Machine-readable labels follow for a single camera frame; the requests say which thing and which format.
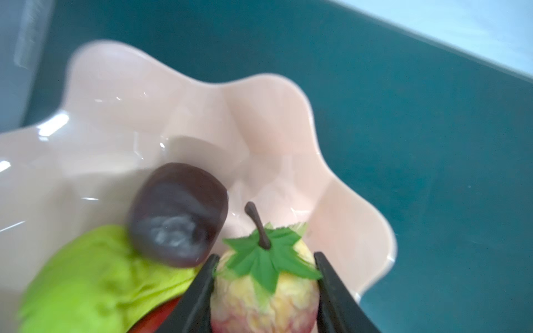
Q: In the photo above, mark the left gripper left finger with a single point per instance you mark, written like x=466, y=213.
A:
x=192, y=312

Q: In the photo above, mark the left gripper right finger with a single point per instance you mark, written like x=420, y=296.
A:
x=338, y=310

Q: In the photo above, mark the red apple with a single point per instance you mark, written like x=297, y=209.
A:
x=150, y=322

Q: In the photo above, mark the dark passion fruit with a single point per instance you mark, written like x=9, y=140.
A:
x=177, y=215

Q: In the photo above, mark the green round fruit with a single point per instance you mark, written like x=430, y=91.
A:
x=98, y=283

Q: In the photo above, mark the pink fruit bowl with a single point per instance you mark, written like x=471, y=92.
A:
x=124, y=114

